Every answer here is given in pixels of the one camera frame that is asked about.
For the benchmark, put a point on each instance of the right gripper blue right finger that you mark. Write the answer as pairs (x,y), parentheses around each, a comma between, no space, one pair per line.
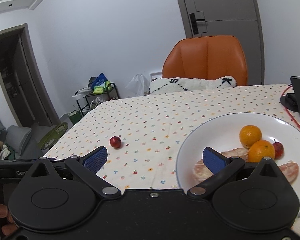
(205,171)

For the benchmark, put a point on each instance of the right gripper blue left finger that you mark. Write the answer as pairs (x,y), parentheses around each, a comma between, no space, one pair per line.
(84,169)

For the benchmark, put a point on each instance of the red plum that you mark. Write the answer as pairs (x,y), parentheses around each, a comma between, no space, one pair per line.
(115,142)
(279,149)

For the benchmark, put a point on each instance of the orange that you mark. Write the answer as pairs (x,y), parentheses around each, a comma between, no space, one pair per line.
(249,135)
(259,150)

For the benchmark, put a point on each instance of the person left hand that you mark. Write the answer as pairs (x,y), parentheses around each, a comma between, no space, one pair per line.
(11,227)

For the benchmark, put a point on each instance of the white round plate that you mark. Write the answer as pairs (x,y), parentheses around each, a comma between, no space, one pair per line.
(222,134)

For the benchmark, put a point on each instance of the grey sofa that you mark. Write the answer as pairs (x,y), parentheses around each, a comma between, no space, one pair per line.
(18,143)

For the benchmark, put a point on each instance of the green floor mat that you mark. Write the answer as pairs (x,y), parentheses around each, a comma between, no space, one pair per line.
(53,136)

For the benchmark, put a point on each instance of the green bin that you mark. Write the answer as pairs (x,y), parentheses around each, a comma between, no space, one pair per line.
(75,116)

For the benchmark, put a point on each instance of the floral tablecloth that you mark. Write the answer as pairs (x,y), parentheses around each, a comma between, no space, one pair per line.
(152,129)

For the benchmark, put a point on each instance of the blue package on rack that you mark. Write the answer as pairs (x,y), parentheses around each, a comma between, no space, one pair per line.
(97,81)

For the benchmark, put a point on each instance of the black round charger base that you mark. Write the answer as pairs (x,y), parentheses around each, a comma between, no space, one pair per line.
(289,101)

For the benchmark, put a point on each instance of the white fluffy cushion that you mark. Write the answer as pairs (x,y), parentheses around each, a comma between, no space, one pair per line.
(178,84)

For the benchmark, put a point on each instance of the white plastic bag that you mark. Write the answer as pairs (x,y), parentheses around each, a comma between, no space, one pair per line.
(138,86)

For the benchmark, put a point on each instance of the orange leather chair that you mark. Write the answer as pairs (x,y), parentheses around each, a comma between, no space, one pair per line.
(209,58)

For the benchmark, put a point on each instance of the dark doorway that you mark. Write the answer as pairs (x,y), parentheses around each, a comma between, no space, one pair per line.
(21,81)

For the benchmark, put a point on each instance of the grey door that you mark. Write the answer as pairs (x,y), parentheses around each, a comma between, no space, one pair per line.
(239,18)

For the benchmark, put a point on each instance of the black wire shelf rack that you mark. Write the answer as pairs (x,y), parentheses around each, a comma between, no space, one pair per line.
(87,99)

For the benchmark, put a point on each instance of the black door handle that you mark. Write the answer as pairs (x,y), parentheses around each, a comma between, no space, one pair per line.
(194,24)

